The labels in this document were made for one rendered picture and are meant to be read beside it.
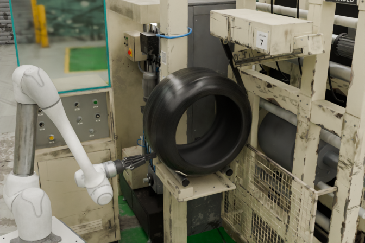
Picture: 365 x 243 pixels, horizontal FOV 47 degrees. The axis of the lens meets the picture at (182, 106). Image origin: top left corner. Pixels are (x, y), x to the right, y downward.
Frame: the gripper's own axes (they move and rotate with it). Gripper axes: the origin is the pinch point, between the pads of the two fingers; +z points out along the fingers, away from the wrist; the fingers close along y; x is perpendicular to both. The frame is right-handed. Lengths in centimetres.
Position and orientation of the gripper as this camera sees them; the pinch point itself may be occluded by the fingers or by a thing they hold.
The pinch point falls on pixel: (150, 156)
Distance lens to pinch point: 232.5
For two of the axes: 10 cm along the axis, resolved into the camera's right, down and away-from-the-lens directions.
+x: 1.2, 9.2, 3.8
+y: -4.1, -3.0, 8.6
